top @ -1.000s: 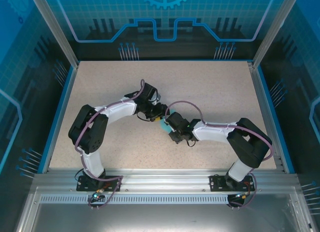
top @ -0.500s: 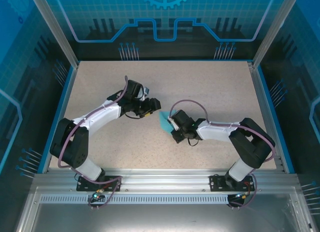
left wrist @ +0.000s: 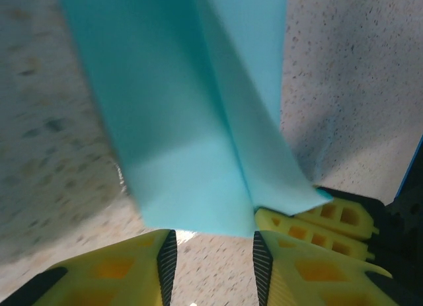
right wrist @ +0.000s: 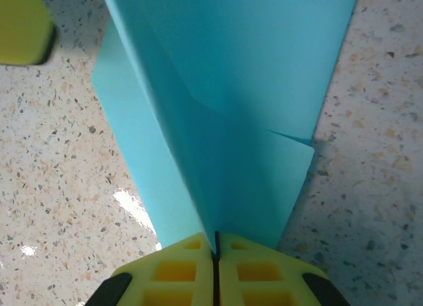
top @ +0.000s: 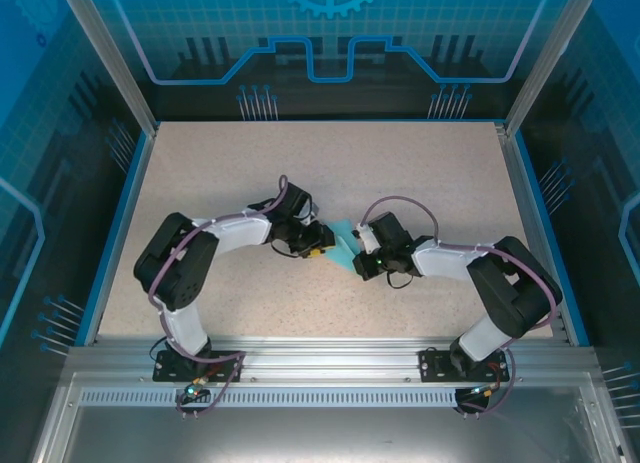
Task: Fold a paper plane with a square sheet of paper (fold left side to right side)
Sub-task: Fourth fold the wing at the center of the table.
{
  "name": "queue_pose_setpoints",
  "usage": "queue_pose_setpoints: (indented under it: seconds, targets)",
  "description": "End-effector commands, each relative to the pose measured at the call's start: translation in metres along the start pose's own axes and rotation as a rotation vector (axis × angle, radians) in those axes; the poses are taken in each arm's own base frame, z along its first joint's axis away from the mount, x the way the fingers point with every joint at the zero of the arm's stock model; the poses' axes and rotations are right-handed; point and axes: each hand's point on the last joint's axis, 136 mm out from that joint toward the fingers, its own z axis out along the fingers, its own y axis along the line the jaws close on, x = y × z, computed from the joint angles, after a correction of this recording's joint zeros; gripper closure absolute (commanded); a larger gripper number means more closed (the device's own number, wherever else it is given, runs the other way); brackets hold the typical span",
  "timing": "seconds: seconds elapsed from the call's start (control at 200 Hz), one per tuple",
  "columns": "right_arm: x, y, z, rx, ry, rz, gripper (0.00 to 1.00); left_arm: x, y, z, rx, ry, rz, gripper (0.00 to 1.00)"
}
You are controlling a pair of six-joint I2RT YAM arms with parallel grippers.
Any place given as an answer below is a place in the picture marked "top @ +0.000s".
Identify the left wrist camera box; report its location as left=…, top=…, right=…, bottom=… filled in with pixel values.
left=298, top=198, right=322, bottom=228

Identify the blue printed side panel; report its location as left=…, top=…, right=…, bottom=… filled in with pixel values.
left=0, top=0, right=151, bottom=463
left=514, top=0, right=640, bottom=463

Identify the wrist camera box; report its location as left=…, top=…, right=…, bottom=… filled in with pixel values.
left=351, top=222, right=382, bottom=255
left=298, top=198, right=322, bottom=228

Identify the blue table edge strip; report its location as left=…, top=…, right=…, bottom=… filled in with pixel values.
left=82, top=130, right=160, bottom=347
left=509, top=130, right=592, bottom=347

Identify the aluminium frame post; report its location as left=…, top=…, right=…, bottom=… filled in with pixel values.
left=504, top=0, right=589, bottom=134
left=57, top=0, right=160, bottom=134

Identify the cable connector plug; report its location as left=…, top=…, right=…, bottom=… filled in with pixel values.
left=182, top=376, right=214, bottom=402
left=467, top=381, right=503, bottom=399

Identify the aluminium side rail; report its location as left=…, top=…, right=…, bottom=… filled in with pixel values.
left=493, top=122, right=572, bottom=345

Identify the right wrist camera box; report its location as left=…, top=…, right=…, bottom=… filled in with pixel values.
left=351, top=222, right=382, bottom=255

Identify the blue printed wide enclosure panel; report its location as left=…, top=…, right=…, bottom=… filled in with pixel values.
left=94, top=0, right=556, bottom=123

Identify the light blue paper sheet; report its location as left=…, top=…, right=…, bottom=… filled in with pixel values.
left=323, top=216, right=362, bottom=273

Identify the slotted aluminium cable duct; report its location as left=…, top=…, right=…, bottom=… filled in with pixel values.
left=79, top=388, right=464, bottom=408

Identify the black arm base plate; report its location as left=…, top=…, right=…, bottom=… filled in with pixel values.
left=418, top=347, right=511, bottom=383
left=153, top=350, right=244, bottom=383

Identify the aluminium mounting rail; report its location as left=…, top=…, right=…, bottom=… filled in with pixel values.
left=64, top=335, right=599, bottom=384

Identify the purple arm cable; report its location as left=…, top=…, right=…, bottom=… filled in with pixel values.
left=147, top=174, right=291, bottom=420
left=362, top=196, right=564, bottom=419

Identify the grey metal tray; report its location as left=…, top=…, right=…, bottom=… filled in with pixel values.
left=29, top=372, right=631, bottom=463

